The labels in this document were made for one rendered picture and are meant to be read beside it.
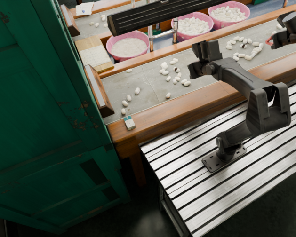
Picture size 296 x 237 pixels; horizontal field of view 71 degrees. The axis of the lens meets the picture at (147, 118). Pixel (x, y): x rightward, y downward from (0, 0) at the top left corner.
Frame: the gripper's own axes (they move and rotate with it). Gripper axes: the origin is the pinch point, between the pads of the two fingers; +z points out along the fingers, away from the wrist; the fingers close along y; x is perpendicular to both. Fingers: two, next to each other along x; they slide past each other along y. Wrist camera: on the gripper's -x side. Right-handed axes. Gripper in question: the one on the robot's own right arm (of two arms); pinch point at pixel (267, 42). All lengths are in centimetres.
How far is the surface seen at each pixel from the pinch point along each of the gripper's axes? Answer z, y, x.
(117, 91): 18, 77, 0
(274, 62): 0.7, -3.3, 11.6
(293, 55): 0.7, -16.0, 11.6
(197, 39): 28.2, 20.7, -11.5
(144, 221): 29, 89, 88
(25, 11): -46, 94, -26
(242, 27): 26.7, -9.2, -9.8
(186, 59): 22.4, 33.9, -3.4
